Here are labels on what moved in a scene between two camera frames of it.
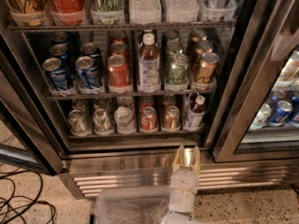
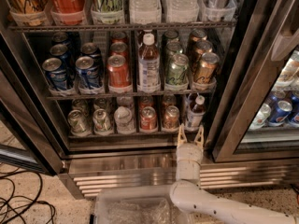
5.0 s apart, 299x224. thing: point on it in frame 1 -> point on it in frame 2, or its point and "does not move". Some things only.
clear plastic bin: [132, 204] does not move
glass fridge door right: [259, 120] does not move
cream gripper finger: [196, 165] -> [199, 139]
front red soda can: [119, 77] does not move
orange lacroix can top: [28, 4] does not move
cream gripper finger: [179, 159] -> [181, 139]
